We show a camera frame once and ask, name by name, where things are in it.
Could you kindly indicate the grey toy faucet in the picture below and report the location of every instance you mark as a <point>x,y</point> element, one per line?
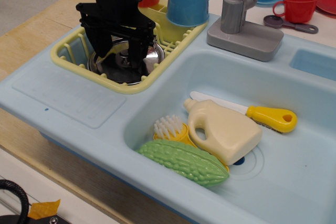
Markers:
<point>233,33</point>

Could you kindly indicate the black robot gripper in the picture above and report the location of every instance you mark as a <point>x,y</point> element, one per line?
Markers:
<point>121,18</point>

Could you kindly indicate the blue upside-down plastic cup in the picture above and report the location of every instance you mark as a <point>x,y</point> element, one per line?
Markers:
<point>187,13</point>

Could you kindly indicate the yellow plastic dish rack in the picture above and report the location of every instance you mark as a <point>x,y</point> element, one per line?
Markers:
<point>73,51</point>

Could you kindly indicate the light blue toy sink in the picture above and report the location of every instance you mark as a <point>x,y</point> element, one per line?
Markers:
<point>78,140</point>

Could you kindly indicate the green toy bitter gourd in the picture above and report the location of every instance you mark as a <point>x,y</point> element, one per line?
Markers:
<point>190,162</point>

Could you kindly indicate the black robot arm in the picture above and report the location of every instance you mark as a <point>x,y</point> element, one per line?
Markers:
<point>104,19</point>

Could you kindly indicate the black metal bracket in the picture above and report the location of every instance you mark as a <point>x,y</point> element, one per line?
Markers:
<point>10,219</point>

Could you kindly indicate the blue sink drain plug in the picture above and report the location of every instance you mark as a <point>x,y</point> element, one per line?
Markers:
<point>239,162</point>

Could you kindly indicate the cream toy detergent bottle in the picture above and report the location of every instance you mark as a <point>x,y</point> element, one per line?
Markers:
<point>224,133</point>

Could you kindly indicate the yellow tape piece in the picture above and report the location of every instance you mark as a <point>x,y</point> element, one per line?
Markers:
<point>43,209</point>

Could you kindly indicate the red plastic cup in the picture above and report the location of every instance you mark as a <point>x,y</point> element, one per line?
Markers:
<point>296,11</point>

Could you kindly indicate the grey measuring spoon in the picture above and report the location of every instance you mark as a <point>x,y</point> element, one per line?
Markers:
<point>277,22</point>

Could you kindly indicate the shiny steel pot lid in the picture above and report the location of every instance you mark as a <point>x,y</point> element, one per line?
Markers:
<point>149,58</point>

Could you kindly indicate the yellow white dish brush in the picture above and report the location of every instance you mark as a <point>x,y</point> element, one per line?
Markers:
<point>173,129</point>

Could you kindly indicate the yellow-handled toy knife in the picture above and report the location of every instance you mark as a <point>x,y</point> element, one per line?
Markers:
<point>280,120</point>

